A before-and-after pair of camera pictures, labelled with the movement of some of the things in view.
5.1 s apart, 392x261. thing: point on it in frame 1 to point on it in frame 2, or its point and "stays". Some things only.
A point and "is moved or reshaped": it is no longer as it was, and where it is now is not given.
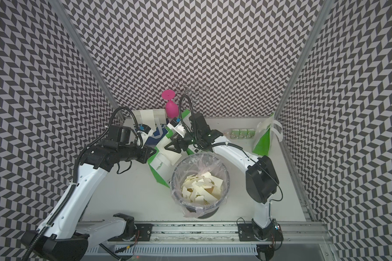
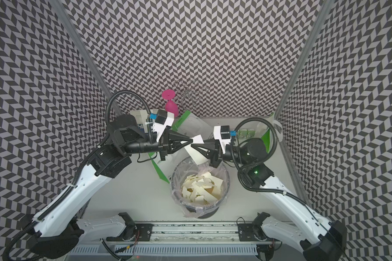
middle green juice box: (243, 134) stays
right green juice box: (250, 132) stays
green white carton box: (168, 150) is moved or reshaped
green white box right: (265, 127) stays
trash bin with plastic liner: (200, 182) stays
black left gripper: (147, 153) to (172, 143)
